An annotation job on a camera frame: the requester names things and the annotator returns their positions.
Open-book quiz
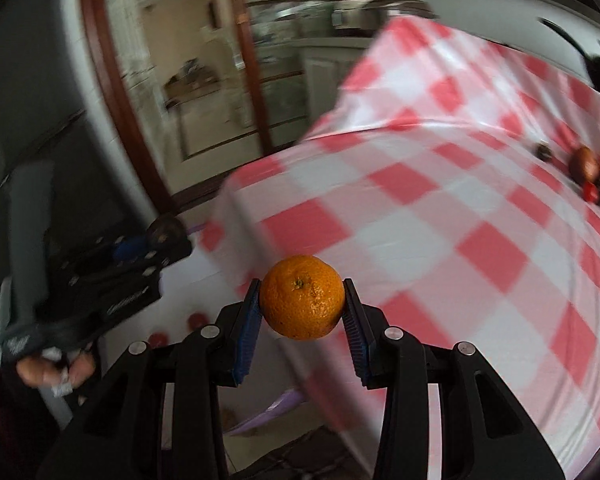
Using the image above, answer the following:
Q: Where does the purple plastic object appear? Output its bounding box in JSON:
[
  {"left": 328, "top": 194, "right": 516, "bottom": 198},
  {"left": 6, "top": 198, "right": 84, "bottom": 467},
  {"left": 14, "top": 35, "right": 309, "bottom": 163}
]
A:
[{"left": 225, "top": 387, "right": 311, "bottom": 436}]

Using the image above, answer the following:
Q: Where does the wooden door frame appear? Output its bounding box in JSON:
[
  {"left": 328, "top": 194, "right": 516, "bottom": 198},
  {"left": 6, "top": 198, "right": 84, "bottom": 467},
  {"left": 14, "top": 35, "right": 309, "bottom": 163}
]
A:
[{"left": 77, "top": 0, "right": 371, "bottom": 211}]

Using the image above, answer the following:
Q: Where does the silver rice cooker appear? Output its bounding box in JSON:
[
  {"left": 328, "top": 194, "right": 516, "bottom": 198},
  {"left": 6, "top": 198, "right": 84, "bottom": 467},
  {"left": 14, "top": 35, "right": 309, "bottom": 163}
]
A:
[{"left": 250, "top": 0, "right": 431, "bottom": 38}]

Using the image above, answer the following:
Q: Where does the person's left hand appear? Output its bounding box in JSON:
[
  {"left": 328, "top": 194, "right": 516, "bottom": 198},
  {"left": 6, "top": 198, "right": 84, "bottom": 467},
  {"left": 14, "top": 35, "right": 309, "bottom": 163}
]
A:
[{"left": 15, "top": 347, "right": 98, "bottom": 401}]

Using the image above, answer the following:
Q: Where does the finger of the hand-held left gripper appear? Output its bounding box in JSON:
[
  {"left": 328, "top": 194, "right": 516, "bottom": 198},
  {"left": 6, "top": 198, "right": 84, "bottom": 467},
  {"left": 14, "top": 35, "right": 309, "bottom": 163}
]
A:
[
  {"left": 111, "top": 240, "right": 148, "bottom": 263},
  {"left": 145, "top": 214, "right": 193, "bottom": 268}
]

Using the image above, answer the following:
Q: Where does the orange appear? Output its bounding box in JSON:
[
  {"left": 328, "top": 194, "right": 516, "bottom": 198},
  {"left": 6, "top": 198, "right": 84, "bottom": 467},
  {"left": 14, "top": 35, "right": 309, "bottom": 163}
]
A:
[{"left": 259, "top": 255, "right": 346, "bottom": 341}]

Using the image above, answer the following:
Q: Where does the red white checkered tablecloth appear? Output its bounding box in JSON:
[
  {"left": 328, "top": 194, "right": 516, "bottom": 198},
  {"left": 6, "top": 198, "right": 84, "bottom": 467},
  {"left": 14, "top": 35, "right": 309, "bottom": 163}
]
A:
[{"left": 200, "top": 15, "right": 600, "bottom": 480}]

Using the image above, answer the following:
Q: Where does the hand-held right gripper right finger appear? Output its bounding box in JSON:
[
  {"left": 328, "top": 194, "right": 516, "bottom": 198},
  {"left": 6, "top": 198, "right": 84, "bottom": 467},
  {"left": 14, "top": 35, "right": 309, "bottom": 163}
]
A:
[{"left": 342, "top": 277, "right": 566, "bottom": 480}]

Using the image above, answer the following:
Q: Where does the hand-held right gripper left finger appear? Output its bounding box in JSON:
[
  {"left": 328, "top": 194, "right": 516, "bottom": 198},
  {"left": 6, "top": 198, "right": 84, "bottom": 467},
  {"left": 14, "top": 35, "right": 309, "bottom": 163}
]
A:
[{"left": 35, "top": 277, "right": 263, "bottom": 480}]

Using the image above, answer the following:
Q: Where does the person's left forearm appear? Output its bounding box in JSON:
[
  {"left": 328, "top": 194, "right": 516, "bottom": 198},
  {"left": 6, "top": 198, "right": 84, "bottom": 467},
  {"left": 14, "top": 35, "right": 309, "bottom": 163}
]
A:
[{"left": 0, "top": 370, "right": 76, "bottom": 480}]

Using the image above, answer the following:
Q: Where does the large brown round fruit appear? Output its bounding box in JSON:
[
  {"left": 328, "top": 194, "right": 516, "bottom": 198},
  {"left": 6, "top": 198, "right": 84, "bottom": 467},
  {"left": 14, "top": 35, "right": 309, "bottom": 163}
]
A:
[{"left": 569, "top": 146, "right": 600, "bottom": 182}]

